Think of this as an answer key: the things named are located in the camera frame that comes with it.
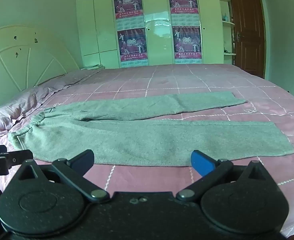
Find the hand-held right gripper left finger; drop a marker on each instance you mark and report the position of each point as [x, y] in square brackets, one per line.
[83, 158]

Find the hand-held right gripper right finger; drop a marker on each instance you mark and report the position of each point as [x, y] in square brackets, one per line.
[202, 163]

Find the grey-green towel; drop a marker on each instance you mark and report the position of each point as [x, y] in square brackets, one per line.
[137, 140]

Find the lilac pillow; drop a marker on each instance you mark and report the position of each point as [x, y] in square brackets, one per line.
[72, 78]
[14, 112]

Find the cream wooden headboard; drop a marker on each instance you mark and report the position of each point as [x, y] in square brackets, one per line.
[16, 62]

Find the stack of pale papers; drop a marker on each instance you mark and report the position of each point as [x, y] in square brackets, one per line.
[92, 67]

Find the brown wooden door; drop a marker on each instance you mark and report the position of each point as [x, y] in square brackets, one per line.
[249, 30]

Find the cream corner shelf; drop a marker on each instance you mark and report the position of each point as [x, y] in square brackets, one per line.
[227, 23]

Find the teal bottle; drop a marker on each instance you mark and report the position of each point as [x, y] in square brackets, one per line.
[225, 17]

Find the purple wall poster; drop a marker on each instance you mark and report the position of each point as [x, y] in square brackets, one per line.
[183, 0]
[128, 3]
[132, 44]
[187, 42]

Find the green wall cabinets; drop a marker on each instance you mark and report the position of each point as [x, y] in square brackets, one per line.
[157, 30]

